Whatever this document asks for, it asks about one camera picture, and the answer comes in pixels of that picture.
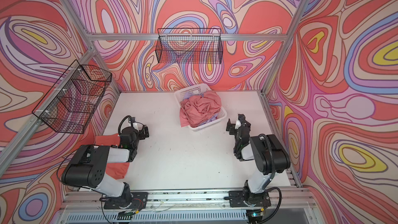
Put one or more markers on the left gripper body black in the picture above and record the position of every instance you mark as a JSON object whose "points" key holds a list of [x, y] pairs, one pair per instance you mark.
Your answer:
{"points": [[144, 131]]}

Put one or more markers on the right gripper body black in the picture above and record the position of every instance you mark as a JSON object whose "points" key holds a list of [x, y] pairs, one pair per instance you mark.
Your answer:
{"points": [[234, 127]]}

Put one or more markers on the pink t shirt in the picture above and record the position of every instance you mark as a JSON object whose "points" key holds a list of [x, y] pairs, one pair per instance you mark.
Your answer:
{"points": [[200, 107]]}

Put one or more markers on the white plastic laundry basket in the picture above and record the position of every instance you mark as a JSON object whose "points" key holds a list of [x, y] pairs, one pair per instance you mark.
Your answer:
{"points": [[199, 107]]}

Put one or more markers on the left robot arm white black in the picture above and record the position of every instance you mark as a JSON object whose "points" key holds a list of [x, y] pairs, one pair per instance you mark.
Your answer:
{"points": [[87, 168]]}

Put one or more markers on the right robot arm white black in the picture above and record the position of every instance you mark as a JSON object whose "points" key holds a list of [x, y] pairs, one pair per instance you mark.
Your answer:
{"points": [[270, 158]]}

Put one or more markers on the folded red t shirt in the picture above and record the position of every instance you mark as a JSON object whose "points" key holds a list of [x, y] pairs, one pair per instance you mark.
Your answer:
{"points": [[117, 159]]}

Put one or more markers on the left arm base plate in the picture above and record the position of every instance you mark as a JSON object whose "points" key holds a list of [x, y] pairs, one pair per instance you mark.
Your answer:
{"points": [[137, 201]]}

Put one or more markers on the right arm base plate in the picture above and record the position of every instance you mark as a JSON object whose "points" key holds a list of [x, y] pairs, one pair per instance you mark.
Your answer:
{"points": [[242, 198]]}

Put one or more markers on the black wire basket left wall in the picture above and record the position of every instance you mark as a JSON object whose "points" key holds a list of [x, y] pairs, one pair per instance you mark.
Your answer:
{"points": [[71, 103]]}

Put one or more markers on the black wire basket wall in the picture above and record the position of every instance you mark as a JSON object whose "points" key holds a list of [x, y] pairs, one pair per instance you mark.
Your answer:
{"points": [[71, 103], [189, 46]]}

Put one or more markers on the aluminium frame rail base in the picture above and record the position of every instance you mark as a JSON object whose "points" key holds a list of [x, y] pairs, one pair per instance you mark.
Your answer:
{"points": [[194, 206]]}

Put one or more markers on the black wire basket back wall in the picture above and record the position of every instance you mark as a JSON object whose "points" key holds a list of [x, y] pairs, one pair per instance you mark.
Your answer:
{"points": [[189, 46]]}

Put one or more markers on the aluminium frame right post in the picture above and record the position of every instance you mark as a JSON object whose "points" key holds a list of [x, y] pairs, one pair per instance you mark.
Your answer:
{"points": [[303, 4]]}

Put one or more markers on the aluminium frame post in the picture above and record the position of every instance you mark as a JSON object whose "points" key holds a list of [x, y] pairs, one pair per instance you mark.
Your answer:
{"points": [[303, 4], [94, 54]]}

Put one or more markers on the aluminium frame left post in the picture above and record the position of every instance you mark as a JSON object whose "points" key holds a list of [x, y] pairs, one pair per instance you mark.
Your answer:
{"points": [[94, 54]]}

